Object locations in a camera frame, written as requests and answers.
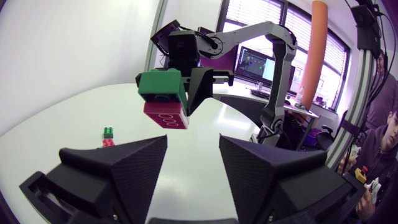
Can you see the orange foam tube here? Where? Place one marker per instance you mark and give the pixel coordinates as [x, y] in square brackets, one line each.
[315, 46]

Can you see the small red toy brick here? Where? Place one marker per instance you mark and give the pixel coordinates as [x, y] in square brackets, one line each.
[108, 142]

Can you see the computer monitor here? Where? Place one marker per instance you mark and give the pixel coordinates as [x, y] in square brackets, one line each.
[252, 65]

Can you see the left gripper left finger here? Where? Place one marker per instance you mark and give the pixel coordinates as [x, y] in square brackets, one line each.
[124, 174]

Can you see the small green toy brick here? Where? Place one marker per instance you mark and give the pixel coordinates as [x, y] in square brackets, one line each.
[108, 132]

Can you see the long green toy brick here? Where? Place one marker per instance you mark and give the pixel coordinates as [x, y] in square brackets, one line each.
[158, 84]

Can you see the long red toy brick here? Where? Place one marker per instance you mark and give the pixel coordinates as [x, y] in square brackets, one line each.
[168, 115]

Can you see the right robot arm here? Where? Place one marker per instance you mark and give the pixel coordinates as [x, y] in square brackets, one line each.
[248, 34]

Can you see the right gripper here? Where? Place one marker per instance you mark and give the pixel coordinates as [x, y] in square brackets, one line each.
[183, 53]

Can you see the black keyboard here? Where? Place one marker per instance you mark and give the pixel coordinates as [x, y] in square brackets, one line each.
[259, 94]

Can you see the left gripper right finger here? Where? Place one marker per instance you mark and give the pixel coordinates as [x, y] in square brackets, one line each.
[267, 177]

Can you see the person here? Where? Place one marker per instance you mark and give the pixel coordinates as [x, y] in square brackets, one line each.
[379, 149]
[385, 102]

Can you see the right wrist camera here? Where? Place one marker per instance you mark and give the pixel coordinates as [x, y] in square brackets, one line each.
[164, 35]

